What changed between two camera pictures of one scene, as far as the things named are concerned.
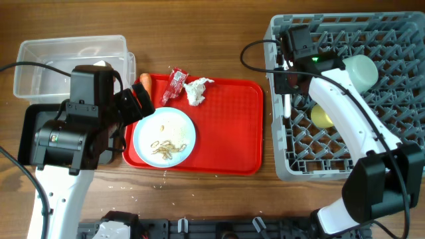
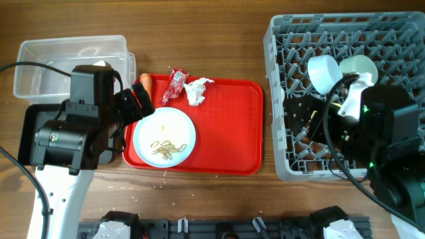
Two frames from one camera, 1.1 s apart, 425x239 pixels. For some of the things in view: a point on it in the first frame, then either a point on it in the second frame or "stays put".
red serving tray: (228, 125) stays put
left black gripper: (134, 112) stays put
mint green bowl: (362, 72) stays put
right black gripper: (283, 79) -> (299, 113)
